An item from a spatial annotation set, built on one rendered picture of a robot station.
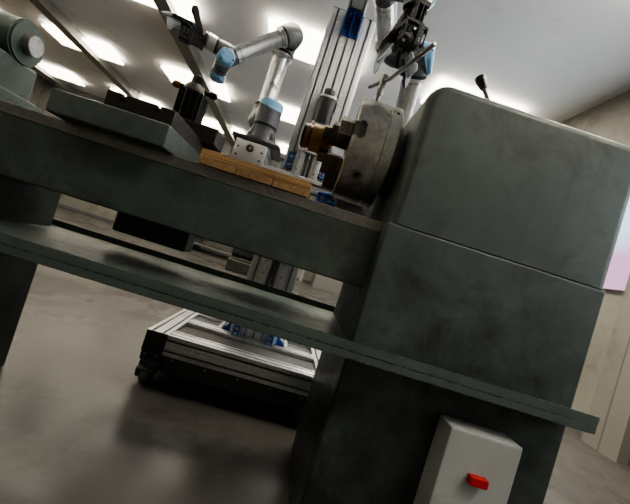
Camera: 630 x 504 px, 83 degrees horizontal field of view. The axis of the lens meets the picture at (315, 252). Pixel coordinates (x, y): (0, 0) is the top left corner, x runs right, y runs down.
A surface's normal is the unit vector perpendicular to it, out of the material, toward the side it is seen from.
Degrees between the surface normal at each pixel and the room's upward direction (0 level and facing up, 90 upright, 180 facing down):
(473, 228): 90
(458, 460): 90
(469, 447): 90
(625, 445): 90
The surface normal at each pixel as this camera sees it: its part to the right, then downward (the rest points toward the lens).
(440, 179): 0.04, -0.01
